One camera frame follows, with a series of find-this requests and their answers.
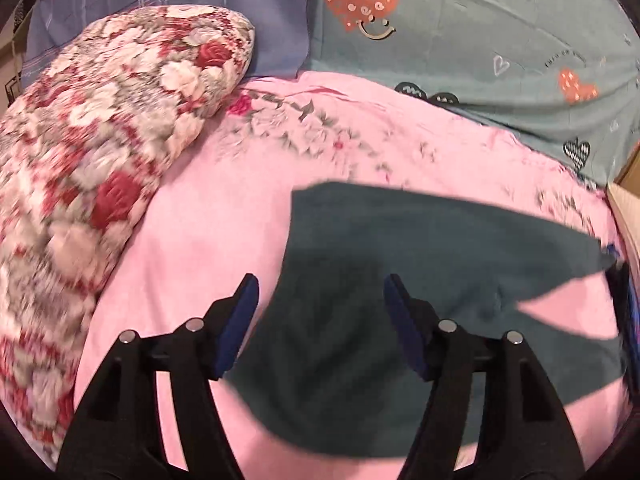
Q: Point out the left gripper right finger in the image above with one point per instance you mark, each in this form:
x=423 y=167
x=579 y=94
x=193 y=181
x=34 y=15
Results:
x=524 y=432

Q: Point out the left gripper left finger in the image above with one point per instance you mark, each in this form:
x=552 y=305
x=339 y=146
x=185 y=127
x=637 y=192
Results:
x=115 y=432

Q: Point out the dark teal pants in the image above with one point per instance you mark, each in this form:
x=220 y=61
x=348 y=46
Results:
x=335 y=363

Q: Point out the blue and red garment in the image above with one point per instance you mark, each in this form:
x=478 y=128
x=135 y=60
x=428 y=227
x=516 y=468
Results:
x=626 y=309

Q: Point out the pink floral bed sheet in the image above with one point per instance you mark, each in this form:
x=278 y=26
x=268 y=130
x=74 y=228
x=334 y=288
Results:
x=224 y=206

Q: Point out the cream white pillow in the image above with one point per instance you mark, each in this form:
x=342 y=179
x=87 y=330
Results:
x=625 y=207

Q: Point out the wooden headboard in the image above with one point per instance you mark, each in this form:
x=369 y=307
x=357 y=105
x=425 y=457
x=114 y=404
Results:
x=629 y=177

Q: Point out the red floral pillow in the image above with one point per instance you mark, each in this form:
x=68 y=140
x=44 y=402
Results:
x=83 y=150

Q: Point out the teal heart print quilt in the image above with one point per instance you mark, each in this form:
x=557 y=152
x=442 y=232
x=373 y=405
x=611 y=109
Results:
x=563 y=75

